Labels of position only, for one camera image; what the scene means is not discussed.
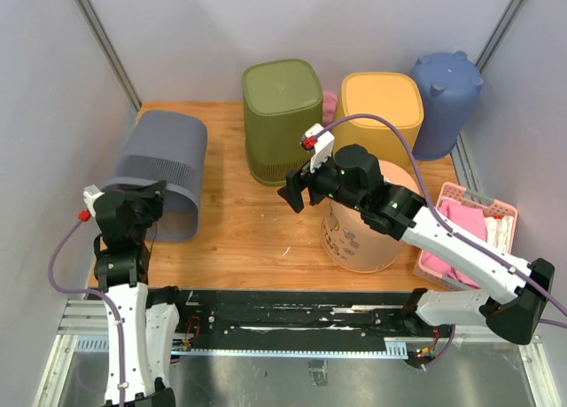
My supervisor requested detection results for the blue plastic bucket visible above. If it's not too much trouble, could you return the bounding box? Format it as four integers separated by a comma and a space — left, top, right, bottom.
409, 51, 484, 160

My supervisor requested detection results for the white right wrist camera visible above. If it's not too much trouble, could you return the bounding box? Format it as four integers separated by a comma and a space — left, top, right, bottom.
301, 123, 335, 173

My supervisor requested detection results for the yellow ribbed plastic bin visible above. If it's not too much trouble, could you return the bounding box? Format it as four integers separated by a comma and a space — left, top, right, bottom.
331, 72, 423, 168

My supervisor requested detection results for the pink perforated plastic basket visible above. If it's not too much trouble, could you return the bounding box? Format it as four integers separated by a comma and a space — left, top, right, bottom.
414, 182, 517, 291

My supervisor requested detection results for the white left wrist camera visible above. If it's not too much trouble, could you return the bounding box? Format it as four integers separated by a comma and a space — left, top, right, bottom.
78, 185, 104, 222

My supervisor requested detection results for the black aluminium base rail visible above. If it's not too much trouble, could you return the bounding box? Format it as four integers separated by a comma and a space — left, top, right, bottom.
57, 286, 524, 362

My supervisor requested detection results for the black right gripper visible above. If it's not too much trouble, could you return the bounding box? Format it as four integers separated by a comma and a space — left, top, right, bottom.
277, 147, 365, 213

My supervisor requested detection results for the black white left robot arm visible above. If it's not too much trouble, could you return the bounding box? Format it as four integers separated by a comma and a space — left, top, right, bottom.
83, 180, 190, 406

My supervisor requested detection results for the grey ribbed plastic bin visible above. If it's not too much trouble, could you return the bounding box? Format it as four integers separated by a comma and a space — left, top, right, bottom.
102, 110, 208, 242

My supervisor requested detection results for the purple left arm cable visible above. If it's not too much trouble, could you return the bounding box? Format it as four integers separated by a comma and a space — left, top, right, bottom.
47, 218, 129, 407

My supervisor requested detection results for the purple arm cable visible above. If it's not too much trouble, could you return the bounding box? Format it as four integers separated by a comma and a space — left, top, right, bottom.
47, 218, 129, 407
325, 113, 567, 372

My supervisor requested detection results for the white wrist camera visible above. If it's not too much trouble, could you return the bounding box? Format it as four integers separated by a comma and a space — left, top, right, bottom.
301, 123, 335, 173
78, 185, 104, 222

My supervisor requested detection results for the green ribbed plastic bin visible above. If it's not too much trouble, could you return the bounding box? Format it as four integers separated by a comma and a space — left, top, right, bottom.
242, 59, 323, 186

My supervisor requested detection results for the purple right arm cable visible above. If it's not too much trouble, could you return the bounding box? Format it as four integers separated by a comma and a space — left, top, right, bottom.
325, 113, 567, 372

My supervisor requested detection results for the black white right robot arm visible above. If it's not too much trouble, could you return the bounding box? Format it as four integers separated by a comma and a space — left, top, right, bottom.
278, 145, 555, 345

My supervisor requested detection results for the orange plastic bin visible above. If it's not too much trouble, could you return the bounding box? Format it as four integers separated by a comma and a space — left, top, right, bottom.
320, 160, 422, 274

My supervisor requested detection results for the pink folded cloth in basket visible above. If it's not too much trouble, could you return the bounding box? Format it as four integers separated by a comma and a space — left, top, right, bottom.
420, 198, 488, 288

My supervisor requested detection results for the white cloth in basket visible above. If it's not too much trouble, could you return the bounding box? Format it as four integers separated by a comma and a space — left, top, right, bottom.
485, 215, 515, 253

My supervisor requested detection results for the pink folded shirt on table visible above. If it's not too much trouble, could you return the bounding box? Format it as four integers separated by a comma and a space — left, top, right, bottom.
322, 91, 338, 126

